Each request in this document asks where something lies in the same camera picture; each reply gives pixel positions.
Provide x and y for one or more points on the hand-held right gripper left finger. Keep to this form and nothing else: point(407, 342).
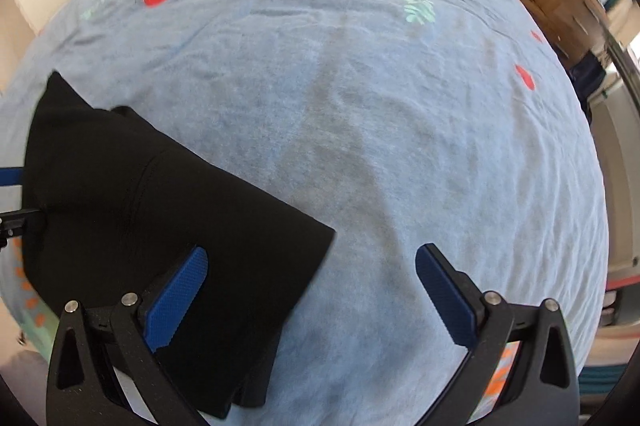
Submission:
point(175, 296)

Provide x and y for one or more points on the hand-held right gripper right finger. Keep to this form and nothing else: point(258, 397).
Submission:
point(445, 296)

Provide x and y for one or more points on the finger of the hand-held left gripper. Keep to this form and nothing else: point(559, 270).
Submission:
point(20, 221)
point(11, 176)

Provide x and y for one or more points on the black pants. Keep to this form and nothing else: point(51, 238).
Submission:
point(150, 216)

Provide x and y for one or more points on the blue printed bed sheet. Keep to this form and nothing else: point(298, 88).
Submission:
point(380, 131)

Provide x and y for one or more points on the dark blue bag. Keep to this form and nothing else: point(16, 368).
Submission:
point(590, 79)

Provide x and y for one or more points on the wooden dresser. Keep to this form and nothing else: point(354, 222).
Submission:
point(570, 11)

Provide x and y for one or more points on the metal rail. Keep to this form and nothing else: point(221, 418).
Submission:
point(625, 66)

